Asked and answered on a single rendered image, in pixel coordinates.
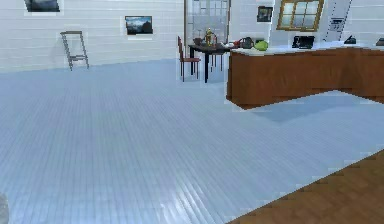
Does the dark framed landscape picture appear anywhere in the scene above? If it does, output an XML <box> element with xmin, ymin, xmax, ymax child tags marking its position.
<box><xmin>124</xmin><ymin>15</ymin><xmax>154</xmax><ymax>36</ymax></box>
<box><xmin>24</xmin><ymin>0</ymin><xmax>62</xmax><ymax>14</ymax></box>

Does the white wall ladder shelf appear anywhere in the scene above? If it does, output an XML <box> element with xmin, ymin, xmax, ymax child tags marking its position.
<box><xmin>322</xmin><ymin>0</ymin><xmax>354</xmax><ymax>43</ymax></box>

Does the grey metal stool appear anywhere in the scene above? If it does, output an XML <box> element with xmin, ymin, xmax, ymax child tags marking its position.
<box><xmin>59</xmin><ymin>30</ymin><xmax>90</xmax><ymax>72</ymax></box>

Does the brown kitchen counter white top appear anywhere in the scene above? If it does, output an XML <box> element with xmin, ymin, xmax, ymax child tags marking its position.
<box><xmin>226</xmin><ymin>41</ymin><xmax>384</xmax><ymax>110</ymax></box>

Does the small dark framed picture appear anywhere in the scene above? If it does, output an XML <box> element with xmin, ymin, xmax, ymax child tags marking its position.
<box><xmin>256</xmin><ymin>5</ymin><xmax>274</xmax><ymax>24</ymax></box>

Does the red wooden chair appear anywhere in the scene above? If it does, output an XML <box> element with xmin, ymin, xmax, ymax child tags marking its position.
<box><xmin>177</xmin><ymin>35</ymin><xmax>201</xmax><ymax>83</ymax></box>
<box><xmin>210</xmin><ymin>34</ymin><xmax>226</xmax><ymax>72</ymax></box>

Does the wooden framed window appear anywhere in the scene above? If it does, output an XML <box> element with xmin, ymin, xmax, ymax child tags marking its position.
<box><xmin>276</xmin><ymin>0</ymin><xmax>325</xmax><ymax>33</ymax></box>

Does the yellow bottle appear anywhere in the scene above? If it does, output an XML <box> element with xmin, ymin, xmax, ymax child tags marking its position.
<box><xmin>205</xmin><ymin>27</ymin><xmax>214</xmax><ymax>47</ymax></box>

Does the black kettle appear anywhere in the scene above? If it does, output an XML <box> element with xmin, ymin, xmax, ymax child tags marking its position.
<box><xmin>240</xmin><ymin>36</ymin><xmax>255</xmax><ymax>50</ymax></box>

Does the black dining table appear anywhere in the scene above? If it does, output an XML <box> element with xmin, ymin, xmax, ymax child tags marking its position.
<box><xmin>188</xmin><ymin>43</ymin><xmax>236</xmax><ymax>84</ymax></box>

